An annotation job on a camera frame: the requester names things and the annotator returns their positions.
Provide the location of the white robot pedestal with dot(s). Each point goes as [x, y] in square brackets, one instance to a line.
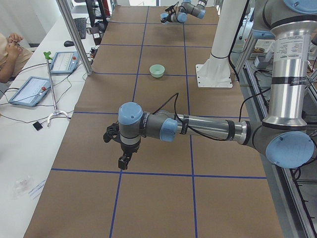
[215, 72]

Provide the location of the seated person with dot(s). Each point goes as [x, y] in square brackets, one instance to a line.
[13, 56]

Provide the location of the near teach pendant tablet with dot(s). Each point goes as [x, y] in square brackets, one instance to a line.
[31, 92]

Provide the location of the mint green bowl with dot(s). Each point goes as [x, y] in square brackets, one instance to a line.
[157, 70]

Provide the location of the small black square device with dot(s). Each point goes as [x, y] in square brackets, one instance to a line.
[37, 126]

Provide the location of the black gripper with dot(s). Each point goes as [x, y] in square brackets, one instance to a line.
[129, 148]
[170, 18]

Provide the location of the metal stand with green clip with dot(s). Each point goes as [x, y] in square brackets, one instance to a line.
[56, 111]

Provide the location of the black keyboard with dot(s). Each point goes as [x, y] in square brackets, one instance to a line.
[80, 24]

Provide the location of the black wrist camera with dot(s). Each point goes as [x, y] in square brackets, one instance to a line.
[112, 133]

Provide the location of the black computer mouse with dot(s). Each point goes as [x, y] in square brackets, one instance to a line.
[68, 43]

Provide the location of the far teach pendant tablet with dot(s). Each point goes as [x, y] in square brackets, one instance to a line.
[64, 62]

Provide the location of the teach pendant tablet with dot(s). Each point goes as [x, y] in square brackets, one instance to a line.
[64, 62]
[31, 92]

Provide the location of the aluminium frame post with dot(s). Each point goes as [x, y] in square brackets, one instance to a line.
[70, 25]

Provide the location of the light blue cup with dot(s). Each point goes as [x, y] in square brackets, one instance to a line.
[163, 17]

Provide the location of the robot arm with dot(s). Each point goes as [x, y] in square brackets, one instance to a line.
[281, 136]
[190, 10]

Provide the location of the clear plastic bag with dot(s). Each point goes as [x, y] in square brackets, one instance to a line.
[22, 186]

